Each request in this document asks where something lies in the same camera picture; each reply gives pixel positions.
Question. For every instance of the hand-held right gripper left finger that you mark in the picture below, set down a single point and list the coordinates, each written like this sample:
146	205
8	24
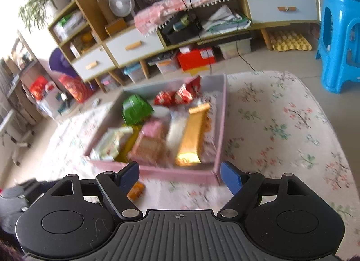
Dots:
129	175

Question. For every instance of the white snack packet with picture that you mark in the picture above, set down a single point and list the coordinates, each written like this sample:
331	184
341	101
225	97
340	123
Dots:
212	131

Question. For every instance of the black storage box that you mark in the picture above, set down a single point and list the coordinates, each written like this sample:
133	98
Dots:
182	28

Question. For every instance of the orange snack packet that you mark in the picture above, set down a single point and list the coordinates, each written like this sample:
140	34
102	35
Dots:
137	192

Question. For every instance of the pink snack packet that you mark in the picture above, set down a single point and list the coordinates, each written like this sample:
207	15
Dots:
153	128

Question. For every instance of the stack of papers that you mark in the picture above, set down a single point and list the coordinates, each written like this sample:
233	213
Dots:
225	19

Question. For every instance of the pink fringed cloth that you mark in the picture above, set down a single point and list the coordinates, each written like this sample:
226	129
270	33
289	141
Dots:
157	14

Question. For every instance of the yellow shelf item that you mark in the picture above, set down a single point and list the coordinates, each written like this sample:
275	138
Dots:
87	40

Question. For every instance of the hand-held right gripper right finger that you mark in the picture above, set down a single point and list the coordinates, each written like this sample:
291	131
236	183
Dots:
230	178

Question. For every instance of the yellow snack packet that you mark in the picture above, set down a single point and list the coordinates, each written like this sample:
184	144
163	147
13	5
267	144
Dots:
128	145

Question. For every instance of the white bread packet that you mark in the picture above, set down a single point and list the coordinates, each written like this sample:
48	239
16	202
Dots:
177	134

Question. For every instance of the red printed bag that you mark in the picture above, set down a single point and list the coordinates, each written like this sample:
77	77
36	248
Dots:
76	89

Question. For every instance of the clear bin blue lid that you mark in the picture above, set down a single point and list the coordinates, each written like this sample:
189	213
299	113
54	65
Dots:
135	73

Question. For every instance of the white green carton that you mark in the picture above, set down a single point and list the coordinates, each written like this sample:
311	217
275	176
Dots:
69	26

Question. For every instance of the beige biscuit packet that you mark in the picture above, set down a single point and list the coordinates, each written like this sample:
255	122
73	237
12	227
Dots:
149	151

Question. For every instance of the white desk fan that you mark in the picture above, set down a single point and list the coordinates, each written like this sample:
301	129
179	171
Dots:
121	4

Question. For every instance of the red snack packet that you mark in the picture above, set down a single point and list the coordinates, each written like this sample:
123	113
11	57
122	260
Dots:
164	99
184	95
194	85

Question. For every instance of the pink cardboard box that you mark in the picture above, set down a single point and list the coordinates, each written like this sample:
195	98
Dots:
174	171

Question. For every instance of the small white box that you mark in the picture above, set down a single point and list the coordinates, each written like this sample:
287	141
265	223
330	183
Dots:
185	49

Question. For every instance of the yellow egg tray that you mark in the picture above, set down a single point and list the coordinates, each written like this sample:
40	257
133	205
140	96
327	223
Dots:
289	41

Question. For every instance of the blue plastic stool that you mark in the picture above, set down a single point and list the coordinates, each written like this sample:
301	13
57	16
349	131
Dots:
337	38

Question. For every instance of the pale green snack packet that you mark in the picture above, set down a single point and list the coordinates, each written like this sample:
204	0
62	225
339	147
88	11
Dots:
109	144

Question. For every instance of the red cardboard box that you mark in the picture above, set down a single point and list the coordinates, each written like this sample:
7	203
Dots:
197	59

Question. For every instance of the dark clear storage bin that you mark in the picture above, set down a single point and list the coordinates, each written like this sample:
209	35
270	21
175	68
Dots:
234	48

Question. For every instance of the potted green plant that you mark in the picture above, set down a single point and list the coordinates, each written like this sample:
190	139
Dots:
39	2

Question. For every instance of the metal storage rack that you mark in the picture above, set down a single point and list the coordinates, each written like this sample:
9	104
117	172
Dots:
22	80

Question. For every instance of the brown cardboard box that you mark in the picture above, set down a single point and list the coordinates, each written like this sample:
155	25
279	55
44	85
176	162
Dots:
116	26

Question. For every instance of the floral tablecloth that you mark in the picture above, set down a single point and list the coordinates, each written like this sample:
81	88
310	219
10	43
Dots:
281	126

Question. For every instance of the golden snack packet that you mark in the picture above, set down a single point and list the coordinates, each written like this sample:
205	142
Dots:
191	137

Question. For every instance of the wooden cabinet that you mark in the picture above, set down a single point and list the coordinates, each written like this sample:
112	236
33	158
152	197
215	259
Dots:
98	35

